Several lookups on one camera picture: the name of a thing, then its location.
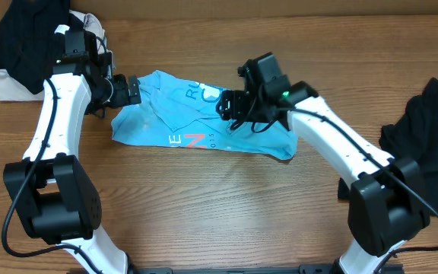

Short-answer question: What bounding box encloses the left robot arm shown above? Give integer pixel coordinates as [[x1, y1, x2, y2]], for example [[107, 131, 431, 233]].
[[1, 49, 141, 273]]

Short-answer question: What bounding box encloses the folded black garment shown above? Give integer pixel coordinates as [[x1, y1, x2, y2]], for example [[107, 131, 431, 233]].
[[0, 0, 83, 94]]

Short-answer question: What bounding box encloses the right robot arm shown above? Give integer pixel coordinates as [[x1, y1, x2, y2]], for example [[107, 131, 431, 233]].
[[216, 81, 430, 273]]

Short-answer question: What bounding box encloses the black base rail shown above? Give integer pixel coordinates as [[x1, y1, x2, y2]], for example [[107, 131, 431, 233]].
[[132, 264, 335, 274]]

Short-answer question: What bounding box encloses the light blue printed t-shirt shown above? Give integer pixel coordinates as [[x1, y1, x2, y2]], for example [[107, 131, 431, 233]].
[[111, 70, 298, 160]]

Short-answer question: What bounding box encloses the black garment on right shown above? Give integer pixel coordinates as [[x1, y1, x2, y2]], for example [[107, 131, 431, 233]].
[[336, 77, 438, 212]]

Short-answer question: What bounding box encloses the folded beige garment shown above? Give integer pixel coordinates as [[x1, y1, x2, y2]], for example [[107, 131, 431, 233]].
[[0, 10, 106, 101]]

